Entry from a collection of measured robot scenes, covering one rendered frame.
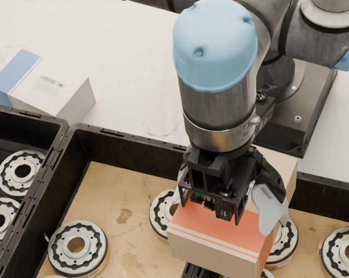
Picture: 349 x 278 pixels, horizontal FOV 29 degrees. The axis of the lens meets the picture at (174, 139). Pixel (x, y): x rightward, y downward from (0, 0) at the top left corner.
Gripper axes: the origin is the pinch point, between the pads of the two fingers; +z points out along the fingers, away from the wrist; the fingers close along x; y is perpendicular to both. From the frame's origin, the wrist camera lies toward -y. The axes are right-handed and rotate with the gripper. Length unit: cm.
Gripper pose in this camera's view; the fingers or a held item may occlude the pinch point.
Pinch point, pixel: (234, 202)
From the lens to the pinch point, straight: 90.1
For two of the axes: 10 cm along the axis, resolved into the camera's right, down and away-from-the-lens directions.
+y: -4.1, 7.7, -4.8
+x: 9.1, 2.8, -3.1
